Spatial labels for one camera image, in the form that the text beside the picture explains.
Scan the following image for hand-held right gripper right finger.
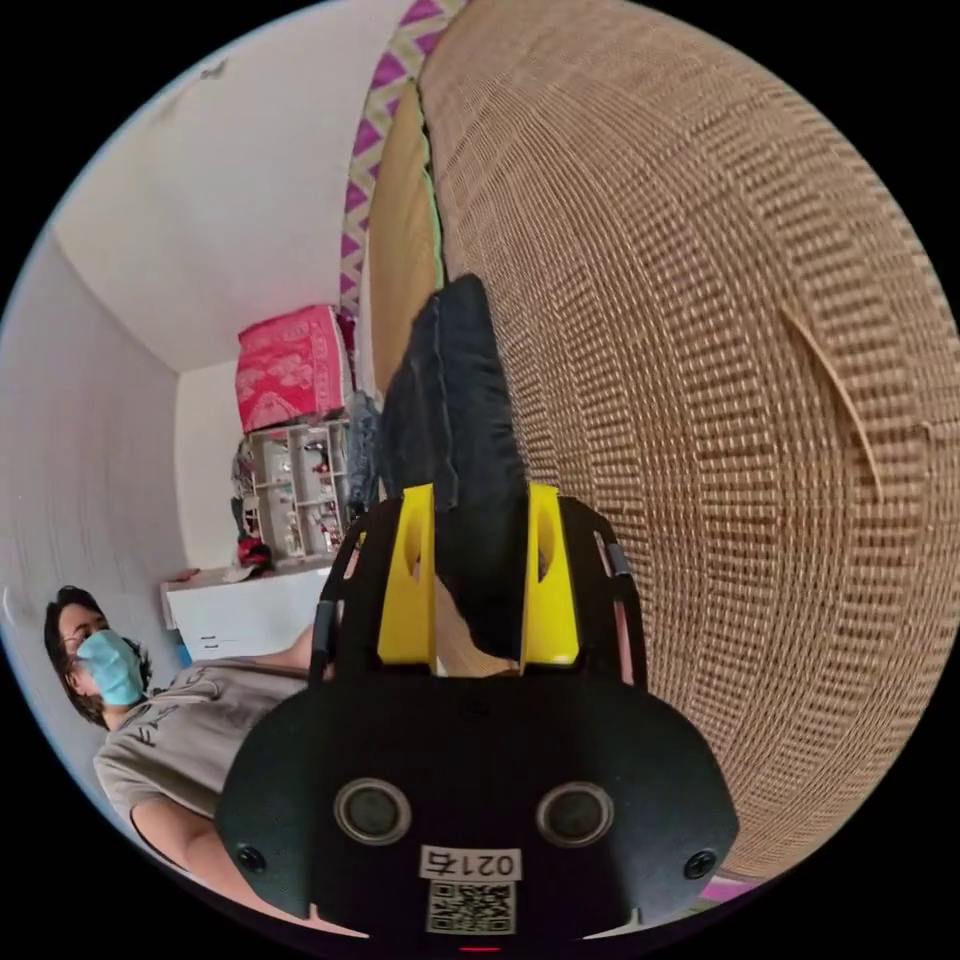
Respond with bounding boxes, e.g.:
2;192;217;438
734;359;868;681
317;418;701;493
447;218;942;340
520;483;581;670

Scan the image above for person's body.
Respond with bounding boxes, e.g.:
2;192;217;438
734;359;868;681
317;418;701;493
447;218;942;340
42;584;325;904

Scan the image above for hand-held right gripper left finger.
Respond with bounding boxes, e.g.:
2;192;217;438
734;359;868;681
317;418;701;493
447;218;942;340
377;483;438;667

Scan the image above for white shelf with small items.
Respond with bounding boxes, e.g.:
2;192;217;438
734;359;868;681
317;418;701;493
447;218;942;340
230;418;355;565

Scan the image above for white cupboard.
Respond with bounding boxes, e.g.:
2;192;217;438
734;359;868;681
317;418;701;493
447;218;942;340
159;562;335;667

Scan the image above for pink patterned storage bag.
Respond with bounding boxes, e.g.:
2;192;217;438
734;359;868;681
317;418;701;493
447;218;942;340
233;302;352;437

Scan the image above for black jeans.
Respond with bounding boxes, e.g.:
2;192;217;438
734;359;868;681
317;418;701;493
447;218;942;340
374;272;532;674

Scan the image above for person's left forearm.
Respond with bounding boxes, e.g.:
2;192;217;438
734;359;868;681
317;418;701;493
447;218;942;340
253;623;318;679

